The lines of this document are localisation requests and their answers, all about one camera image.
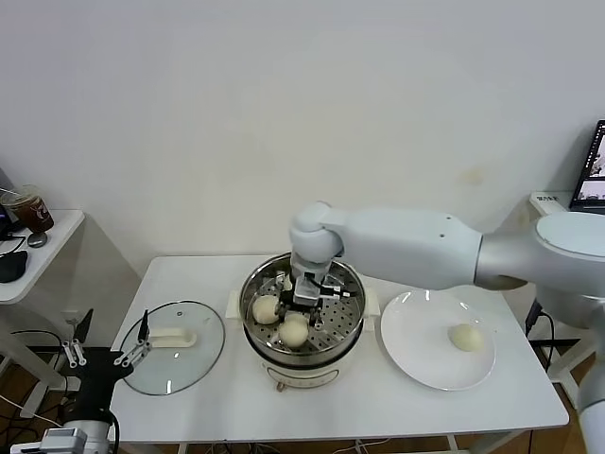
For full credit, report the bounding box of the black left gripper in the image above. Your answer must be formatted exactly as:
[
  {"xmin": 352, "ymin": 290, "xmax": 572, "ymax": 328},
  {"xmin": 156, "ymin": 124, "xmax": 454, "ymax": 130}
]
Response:
[{"xmin": 62, "ymin": 308, "xmax": 153, "ymax": 422}]

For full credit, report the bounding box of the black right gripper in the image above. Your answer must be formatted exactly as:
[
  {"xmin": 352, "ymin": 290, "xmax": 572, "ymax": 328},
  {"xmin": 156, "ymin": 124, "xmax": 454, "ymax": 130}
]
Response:
[{"xmin": 276, "ymin": 278, "xmax": 335, "ymax": 331}]

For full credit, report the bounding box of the glass lid with white handle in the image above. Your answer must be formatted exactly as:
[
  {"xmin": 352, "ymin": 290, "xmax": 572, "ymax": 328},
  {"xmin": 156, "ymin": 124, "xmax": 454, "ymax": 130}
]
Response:
[{"xmin": 118, "ymin": 301, "xmax": 228, "ymax": 396}]

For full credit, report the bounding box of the perforated steel steamer basket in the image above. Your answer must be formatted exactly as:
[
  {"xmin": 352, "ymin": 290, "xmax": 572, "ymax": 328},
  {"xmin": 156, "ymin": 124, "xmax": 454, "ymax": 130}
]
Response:
[{"xmin": 239, "ymin": 252, "xmax": 367, "ymax": 357}]

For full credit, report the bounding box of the white electric cooker base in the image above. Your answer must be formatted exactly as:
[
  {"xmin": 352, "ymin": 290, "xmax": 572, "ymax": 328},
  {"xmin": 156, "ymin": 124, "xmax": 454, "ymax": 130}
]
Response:
[{"xmin": 225, "ymin": 288, "xmax": 382, "ymax": 393}]

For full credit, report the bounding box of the white side table with cup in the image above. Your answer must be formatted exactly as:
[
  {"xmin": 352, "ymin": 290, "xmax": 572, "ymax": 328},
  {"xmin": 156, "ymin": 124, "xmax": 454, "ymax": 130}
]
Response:
[{"xmin": 0, "ymin": 209, "xmax": 88, "ymax": 420}]

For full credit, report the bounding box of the black computer mouse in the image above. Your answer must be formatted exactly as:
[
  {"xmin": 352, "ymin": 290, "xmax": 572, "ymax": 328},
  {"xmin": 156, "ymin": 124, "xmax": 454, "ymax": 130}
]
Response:
[{"xmin": 0, "ymin": 250, "xmax": 29, "ymax": 284}]

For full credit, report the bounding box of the white round plate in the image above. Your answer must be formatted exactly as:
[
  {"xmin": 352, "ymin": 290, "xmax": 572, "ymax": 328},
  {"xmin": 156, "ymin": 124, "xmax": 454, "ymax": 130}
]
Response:
[{"xmin": 380, "ymin": 288, "xmax": 497, "ymax": 392}]

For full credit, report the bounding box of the iced coffee plastic cup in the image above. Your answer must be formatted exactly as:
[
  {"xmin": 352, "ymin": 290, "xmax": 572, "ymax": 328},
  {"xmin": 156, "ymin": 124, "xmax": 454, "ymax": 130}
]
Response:
[{"xmin": 0, "ymin": 183, "xmax": 56, "ymax": 234}]

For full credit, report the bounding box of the dark screen device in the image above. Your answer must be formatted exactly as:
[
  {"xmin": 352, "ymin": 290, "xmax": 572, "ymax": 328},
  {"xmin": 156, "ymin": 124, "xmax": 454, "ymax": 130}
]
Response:
[{"xmin": 0, "ymin": 165, "xmax": 18, "ymax": 237}]

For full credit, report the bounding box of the white side table with laptop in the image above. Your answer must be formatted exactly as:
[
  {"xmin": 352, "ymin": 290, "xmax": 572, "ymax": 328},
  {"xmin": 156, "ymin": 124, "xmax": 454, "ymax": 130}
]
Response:
[{"xmin": 527, "ymin": 191, "xmax": 592, "ymax": 411}]

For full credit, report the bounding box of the open dark laptop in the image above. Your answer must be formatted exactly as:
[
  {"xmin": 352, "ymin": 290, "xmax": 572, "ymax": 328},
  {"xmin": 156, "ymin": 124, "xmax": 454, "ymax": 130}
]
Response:
[{"xmin": 569, "ymin": 120, "xmax": 605, "ymax": 213}]

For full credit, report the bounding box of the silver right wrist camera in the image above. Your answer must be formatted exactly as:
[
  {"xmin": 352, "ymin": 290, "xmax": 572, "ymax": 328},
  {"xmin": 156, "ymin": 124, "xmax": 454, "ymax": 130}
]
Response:
[{"xmin": 292, "ymin": 276, "xmax": 356, "ymax": 308}]

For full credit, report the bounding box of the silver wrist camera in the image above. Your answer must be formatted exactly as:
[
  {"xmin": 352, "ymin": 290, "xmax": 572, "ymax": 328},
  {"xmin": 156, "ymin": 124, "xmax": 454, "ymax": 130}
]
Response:
[
  {"xmin": 40, "ymin": 428, "xmax": 89, "ymax": 454},
  {"xmin": 292, "ymin": 276, "xmax": 356, "ymax": 308}
]

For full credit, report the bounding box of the black cable loop by outlet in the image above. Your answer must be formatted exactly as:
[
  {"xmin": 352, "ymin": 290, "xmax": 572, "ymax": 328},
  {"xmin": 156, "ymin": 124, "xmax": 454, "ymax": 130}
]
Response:
[{"xmin": 9, "ymin": 325, "xmax": 79, "ymax": 356}]

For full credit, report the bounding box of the black floor cable tangle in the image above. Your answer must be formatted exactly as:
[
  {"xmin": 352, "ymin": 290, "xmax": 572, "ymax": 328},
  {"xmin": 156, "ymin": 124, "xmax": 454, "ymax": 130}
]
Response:
[{"xmin": 0, "ymin": 392, "xmax": 91, "ymax": 448}]

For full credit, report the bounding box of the black thin desk cable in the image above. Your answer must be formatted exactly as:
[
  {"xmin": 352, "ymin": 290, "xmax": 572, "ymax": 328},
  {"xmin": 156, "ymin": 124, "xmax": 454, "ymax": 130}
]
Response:
[{"xmin": 0, "ymin": 235, "xmax": 27, "ymax": 256}]

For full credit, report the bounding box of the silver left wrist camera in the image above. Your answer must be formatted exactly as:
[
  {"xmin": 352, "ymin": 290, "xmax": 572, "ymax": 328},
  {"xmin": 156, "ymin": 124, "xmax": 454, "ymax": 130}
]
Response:
[{"xmin": 40, "ymin": 428, "xmax": 89, "ymax": 454}]

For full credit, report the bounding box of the black cable with adapter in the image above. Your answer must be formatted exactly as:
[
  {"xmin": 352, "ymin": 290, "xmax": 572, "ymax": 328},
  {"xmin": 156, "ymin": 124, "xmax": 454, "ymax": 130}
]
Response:
[{"xmin": 524, "ymin": 302, "xmax": 555, "ymax": 377}]

